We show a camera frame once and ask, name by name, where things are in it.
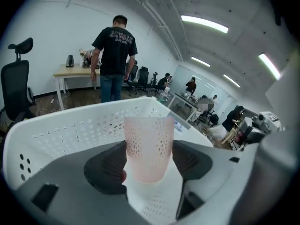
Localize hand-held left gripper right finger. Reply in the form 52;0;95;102
172;139;258;225

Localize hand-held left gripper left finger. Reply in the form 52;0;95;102
14;140;151;225

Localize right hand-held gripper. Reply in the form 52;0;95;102
252;111;286;133

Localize white plastic basket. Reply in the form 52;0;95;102
2;96;214;225

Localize pink translucent cup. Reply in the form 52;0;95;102
123;116;175;183

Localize ceiling strip light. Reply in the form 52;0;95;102
258;52;281;81
180;15;229;34
191;56;211;68
223;74;241;88

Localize white wipes packet purple label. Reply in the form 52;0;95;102
167;116;183;132

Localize glass-top desk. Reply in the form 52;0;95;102
167;92;200;123

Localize clear water bottle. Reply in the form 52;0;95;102
157;87;171;103

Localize wooden desk white legs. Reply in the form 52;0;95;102
52;63;101;111

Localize black office chair with headrest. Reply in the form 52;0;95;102
0;37;36;126

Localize steel kettle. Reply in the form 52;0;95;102
65;54;75;68

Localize pink flower bouquet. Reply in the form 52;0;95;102
79;48;89;68

